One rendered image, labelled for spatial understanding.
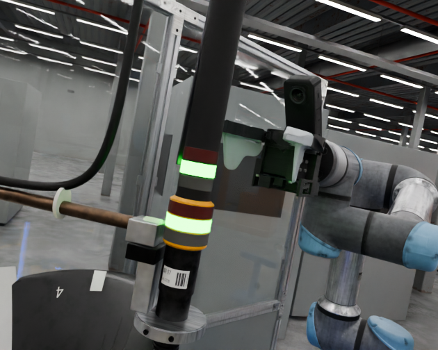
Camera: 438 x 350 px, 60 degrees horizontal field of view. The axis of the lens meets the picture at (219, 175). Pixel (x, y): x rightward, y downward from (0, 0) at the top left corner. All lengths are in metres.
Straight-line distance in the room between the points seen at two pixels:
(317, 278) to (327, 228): 3.78
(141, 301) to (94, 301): 0.19
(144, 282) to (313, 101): 0.31
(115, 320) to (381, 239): 0.41
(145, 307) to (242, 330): 1.38
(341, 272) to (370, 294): 3.86
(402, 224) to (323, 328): 0.54
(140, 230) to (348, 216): 0.39
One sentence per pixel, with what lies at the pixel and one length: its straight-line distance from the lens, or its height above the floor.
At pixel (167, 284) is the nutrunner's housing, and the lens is 0.37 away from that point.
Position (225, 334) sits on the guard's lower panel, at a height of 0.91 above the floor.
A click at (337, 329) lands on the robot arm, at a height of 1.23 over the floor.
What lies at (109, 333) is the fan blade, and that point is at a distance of 0.54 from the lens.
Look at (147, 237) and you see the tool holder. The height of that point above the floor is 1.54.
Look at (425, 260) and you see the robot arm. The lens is 0.66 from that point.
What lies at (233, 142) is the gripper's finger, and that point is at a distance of 0.48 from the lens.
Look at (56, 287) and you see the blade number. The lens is 0.59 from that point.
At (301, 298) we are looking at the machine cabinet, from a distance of 4.42.
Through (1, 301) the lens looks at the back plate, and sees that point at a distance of 0.76.
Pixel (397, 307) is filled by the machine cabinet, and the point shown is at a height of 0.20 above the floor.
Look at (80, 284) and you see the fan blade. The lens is 0.58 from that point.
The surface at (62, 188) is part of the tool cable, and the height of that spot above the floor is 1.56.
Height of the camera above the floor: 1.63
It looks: 3 degrees down
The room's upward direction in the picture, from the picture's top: 10 degrees clockwise
